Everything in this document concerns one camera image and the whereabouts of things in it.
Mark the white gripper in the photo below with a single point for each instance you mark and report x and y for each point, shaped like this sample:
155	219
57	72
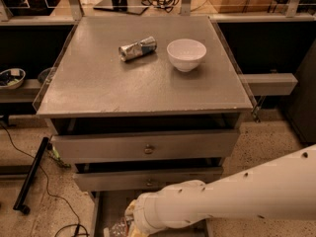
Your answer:
143	213

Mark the clear plastic water bottle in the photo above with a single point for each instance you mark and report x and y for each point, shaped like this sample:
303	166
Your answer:
119	229

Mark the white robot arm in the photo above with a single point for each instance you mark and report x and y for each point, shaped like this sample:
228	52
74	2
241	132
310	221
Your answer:
284	188

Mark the bottom grey drawer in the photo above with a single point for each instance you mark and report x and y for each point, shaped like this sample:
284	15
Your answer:
111	205

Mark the grey drawer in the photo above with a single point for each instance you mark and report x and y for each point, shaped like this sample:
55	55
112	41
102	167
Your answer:
144	180
111	205
124	147

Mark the middle grey drawer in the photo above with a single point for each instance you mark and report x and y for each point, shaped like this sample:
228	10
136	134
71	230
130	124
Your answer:
144	180

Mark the top grey drawer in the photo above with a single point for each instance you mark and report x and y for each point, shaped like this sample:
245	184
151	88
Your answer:
124	147

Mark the grey drawer cabinet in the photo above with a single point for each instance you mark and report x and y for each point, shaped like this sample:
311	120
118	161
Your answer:
94	92

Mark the black bar on floor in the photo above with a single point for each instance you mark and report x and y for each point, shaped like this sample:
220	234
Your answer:
19	204

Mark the dark round bowl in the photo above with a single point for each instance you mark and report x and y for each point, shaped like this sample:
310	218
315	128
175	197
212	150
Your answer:
46	75

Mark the white ceramic bowl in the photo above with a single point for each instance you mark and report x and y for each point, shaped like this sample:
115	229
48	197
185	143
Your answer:
186	54

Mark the crushed silver can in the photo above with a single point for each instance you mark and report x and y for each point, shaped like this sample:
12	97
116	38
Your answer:
137	49

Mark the white bowl with items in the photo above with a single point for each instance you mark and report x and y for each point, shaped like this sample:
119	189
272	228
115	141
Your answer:
12	78

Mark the black monitor stand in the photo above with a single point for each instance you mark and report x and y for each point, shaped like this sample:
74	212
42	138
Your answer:
132	7

